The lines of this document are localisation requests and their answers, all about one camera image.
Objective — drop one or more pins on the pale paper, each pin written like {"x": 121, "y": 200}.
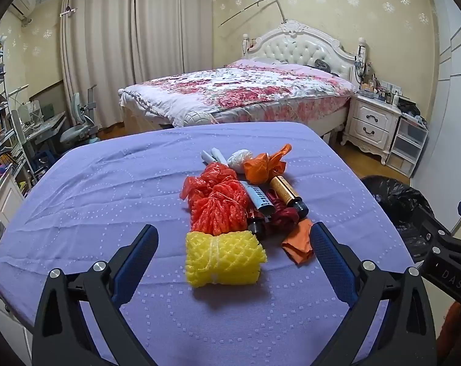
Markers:
{"x": 219, "y": 154}
{"x": 207, "y": 157}

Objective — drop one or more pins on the blue and white tube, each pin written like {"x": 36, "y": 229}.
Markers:
{"x": 257, "y": 198}

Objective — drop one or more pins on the orange plastic bag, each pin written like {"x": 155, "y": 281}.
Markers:
{"x": 261, "y": 169}

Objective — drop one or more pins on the beige curtain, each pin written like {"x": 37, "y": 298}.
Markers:
{"x": 173, "y": 26}
{"x": 97, "y": 45}

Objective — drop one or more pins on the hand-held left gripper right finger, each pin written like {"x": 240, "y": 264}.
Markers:
{"x": 333, "y": 259}

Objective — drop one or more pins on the dark red bottle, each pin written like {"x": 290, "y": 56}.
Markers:
{"x": 255, "y": 227}

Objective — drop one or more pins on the floral quilt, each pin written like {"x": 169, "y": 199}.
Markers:
{"x": 234, "y": 87}

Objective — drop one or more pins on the gold brown bottle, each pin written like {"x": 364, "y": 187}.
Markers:
{"x": 285, "y": 192}

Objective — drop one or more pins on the red foam net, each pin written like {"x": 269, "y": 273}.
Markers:
{"x": 215, "y": 173}
{"x": 219, "y": 209}

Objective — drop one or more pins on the clear plastic drawer unit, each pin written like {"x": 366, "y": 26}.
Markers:
{"x": 405, "y": 141}

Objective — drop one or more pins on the thin bent metal pole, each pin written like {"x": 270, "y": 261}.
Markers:
{"x": 280, "y": 5}

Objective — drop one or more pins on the person's right forearm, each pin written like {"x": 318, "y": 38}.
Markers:
{"x": 459, "y": 328}

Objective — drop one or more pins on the purple dotted tablecloth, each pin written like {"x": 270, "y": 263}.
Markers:
{"x": 120, "y": 183}

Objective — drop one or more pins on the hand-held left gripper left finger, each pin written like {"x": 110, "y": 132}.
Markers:
{"x": 135, "y": 263}

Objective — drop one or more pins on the dark red bag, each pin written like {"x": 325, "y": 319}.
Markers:
{"x": 284, "y": 217}

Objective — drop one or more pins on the white sliding wardrobe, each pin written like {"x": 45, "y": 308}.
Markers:
{"x": 451, "y": 103}

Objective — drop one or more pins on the yellow foam net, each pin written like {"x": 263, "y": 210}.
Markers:
{"x": 223, "y": 259}

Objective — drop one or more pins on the bin with black bag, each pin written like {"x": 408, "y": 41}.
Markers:
{"x": 394, "y": 198}

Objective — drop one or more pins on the orange cloth piece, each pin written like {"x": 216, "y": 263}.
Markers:
{"x": 297, "y": 244}

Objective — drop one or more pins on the white plastic bag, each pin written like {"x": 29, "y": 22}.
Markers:
{"x": 240, "y": 160}

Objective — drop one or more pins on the white bed with tufted headboard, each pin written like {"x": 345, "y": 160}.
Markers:
{"x": 303, "y": 49}

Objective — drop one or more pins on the clutter of small items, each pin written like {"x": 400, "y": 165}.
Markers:
{"x": 383, "y": 91}

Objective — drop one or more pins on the grey desk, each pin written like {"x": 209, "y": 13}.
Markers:
{"x": 43, "y": 129}

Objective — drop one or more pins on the dark cloth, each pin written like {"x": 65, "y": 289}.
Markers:
{"x": 322, "y": 64}

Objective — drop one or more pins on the white nightstand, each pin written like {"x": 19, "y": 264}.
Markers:
{"x": 367, "y": 122}

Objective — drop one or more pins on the grey desk chair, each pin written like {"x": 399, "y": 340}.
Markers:
{"x": 78, "y": 129}

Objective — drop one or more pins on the white air conditioner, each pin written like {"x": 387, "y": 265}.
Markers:
{"x": 22, "y": 3}

